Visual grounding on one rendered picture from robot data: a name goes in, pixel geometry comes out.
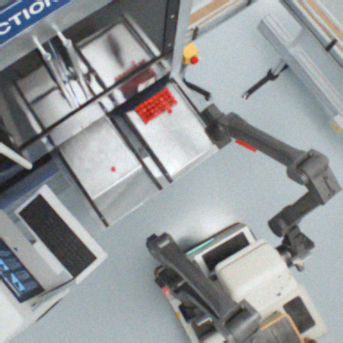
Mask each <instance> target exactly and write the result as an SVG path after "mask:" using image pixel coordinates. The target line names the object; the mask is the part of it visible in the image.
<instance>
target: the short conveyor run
mask: <svg viewBox="0 0 343 343"><path fill-rule="evenodd" d="M257 1H259V0H205V1H204V2H201V3H200V4H198V5H196V6H195V7H193V8H192V12H191V16H190V21H189V25H188V34H187V39H186V41H188V40H189V39H190V40H191V42H194V41H195V40H197V39H198V38H200V37H202V36H203V35H205V34H207V33H208V32H210V31H211V30H213V29H215V28H216V27H218V26H219V25H221V24H222V23H224V22H225V21H226V20H228V19H230V18H231V17H233V16H234V15H236V14H237V13H241V12H242V11H244V10H245V9H247V8H248V7H249V6H250V5H252V4H254V3H256V2H257Z"/></svg>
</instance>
